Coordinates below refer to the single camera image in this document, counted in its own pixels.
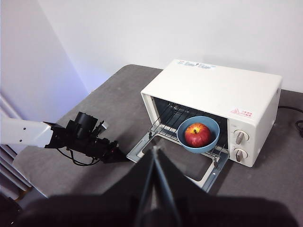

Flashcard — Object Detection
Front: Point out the cream Toshiba toaster oven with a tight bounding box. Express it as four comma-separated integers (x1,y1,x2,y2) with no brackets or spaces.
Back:
141,59,284,169

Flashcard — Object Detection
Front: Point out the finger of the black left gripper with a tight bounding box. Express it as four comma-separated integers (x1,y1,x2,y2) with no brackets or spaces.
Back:
104,148,130,165

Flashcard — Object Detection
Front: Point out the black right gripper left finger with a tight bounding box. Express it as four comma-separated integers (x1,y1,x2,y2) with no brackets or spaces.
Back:
13,146,156,227

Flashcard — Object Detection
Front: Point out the oven door with beige handle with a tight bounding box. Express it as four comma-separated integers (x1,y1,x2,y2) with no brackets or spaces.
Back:
126,134,231,193

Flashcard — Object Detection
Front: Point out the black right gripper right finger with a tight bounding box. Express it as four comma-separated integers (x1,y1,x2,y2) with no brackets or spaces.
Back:
154,146,299,227

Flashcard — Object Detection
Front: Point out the metal wire oven rack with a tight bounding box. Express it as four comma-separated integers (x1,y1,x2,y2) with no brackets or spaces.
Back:
150,104,226,164

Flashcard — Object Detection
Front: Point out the blue bowl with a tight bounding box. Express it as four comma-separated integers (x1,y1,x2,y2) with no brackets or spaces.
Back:
177,115,221,154

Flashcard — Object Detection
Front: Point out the red heat warning sticker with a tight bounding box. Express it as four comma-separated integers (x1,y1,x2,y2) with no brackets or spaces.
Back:
230,106,254,119

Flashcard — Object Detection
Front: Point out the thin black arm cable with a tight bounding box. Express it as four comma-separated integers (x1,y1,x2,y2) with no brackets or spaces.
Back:
56,146,101,167

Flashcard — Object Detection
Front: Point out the red yellow apple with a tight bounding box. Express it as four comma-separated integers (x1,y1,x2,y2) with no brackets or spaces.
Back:
185,122,212,148

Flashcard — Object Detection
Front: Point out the grey slatted rail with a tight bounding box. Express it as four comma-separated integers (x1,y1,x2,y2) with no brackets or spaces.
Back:
0,94,33,201

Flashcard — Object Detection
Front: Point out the black power cable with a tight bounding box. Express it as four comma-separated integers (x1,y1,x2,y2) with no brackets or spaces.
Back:
278,105,303,138

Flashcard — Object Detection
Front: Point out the blue white label sticker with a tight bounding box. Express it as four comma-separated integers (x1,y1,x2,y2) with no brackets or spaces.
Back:
177,59,217,70

